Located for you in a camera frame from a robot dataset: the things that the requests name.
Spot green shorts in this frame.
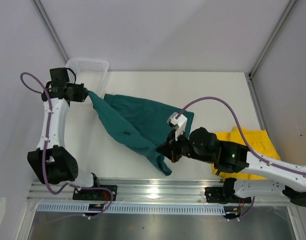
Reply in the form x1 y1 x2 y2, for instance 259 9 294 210
88 91 180 176

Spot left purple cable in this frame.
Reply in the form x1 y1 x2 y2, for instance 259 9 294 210
19 72 116 221

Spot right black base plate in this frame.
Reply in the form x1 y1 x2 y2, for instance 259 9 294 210
204 186 252 205

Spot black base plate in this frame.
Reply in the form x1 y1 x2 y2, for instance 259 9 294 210
72 185 118 202
204 186 252 205

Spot white slotted cable duct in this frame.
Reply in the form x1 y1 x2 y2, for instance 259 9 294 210
36 202 226 216

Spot white plastic basket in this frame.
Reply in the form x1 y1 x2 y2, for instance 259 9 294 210
65 58 109 97

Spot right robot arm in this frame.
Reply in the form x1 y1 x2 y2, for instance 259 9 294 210
156 127 306 207

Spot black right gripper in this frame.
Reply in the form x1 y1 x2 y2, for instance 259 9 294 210
157 126 214 163

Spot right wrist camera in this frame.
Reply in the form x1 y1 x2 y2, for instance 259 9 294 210
167 112 188 141

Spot corner aluminium post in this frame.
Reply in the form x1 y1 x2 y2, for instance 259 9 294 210
248 0 300 80
31 0 70 63

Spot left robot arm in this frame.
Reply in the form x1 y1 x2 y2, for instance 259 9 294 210
27 67 102 200

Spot aluminium rail frame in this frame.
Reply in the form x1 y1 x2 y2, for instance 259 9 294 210
26 178 300 206

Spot right corner aluminium post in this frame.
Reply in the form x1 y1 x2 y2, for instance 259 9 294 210
248 0 300 80

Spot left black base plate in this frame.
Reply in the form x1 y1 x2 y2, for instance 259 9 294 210
72 185 118 202

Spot yellow shorts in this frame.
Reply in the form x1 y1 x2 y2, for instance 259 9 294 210
211 126 281 181

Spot left corner aluminium post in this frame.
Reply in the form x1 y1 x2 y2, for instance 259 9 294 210
31 0 70 63

